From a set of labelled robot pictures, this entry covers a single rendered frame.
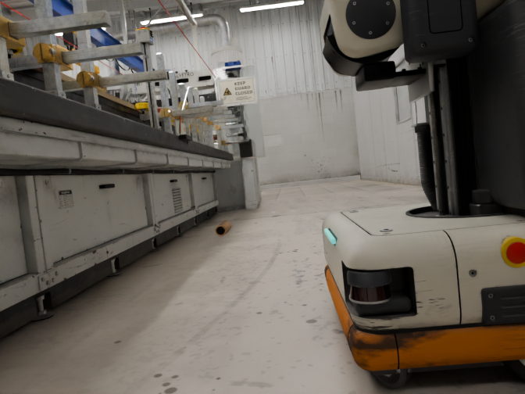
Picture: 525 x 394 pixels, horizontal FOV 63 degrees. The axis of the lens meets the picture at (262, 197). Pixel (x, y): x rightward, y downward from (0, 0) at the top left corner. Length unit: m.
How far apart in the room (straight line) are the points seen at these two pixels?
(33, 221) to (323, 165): 10.40
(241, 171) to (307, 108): 6.52
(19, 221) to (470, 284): 1.35
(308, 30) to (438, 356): 11.61
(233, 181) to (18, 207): 4.05
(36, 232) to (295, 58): 10.79
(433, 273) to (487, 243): 0.10
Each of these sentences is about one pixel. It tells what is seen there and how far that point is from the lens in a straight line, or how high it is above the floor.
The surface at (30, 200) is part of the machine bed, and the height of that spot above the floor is 0.41.
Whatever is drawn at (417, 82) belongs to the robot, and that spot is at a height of 0.59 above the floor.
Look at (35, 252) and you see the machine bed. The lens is 1.64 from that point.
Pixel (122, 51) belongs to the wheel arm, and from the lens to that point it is 1.42.
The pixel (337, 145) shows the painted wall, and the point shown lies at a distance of 11.72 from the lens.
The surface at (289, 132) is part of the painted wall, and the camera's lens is 11.67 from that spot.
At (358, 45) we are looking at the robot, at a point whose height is 0.66.
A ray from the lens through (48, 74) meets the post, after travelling 1.45.
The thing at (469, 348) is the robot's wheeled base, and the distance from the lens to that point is 0.85.
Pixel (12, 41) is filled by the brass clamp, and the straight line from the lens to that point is 1.29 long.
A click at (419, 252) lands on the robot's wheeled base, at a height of 0.26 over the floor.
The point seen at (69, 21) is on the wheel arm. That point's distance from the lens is 1.21.
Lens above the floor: 0.42
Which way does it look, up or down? 3 degrees down
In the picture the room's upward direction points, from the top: 6 degrees counter-clockwise
